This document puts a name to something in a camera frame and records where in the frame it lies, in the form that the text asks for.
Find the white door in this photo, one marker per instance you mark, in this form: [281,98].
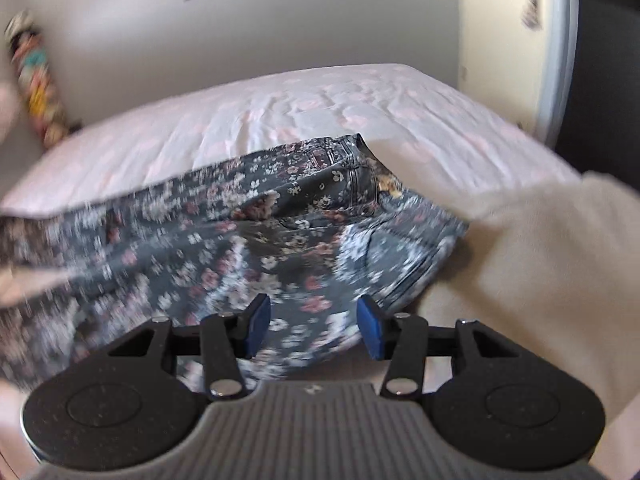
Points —
[515,45]

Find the colourful hanging decoration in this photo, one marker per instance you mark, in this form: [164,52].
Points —
[37,80]

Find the cream cloth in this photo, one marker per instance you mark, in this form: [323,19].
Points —
[540,280]

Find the pink floral bed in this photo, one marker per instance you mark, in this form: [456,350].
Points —
[280,115]

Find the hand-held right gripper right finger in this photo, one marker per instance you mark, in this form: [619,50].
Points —
[370,329]

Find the grey floral jeans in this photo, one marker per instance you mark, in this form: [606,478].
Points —
[210,240]

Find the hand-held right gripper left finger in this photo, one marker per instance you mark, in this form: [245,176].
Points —
[258,327]

